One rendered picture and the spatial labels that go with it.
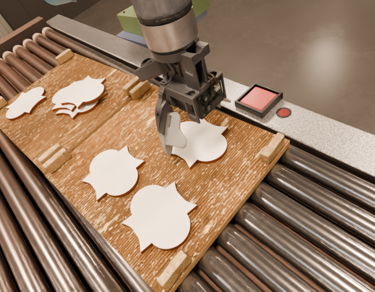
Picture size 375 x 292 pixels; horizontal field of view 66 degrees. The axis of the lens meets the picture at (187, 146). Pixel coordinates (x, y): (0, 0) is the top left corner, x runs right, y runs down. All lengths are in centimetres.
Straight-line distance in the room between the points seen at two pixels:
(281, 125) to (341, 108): 137
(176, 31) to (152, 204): 30
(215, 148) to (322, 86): 162
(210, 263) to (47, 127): 58
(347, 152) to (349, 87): 156
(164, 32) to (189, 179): 28
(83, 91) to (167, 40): 50
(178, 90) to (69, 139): 40
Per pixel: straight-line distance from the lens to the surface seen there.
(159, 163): 60
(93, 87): 85
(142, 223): 53
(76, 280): 59
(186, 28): 40
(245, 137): 59
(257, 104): 66
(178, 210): 51
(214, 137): 59
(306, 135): 61
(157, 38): 40
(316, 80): 218
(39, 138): 85
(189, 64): 41
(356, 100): 205
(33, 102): 99
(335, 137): 61
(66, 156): 72
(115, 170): 62
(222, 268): 49
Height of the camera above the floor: 138
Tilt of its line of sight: 47 degrees down
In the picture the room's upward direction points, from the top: 23 degrees counter-clockwise
